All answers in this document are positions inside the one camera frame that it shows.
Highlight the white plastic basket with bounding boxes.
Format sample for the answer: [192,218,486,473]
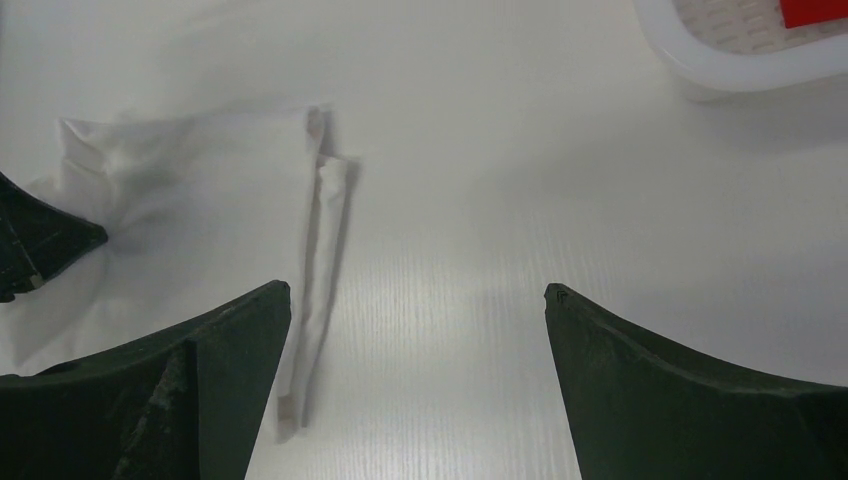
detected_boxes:
[633,1,847,101]

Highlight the red t shirt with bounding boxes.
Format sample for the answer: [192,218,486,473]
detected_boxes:
[779,0,848,29]

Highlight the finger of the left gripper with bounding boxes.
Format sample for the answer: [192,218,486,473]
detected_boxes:
[1,176,108,303]

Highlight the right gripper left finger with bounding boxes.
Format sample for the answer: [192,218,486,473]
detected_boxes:
[1,280,291,479]

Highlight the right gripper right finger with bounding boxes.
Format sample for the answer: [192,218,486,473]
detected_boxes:
[545,283,847,479]

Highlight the white t shirt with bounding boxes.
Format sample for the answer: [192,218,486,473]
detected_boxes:
[1,107,349,442]

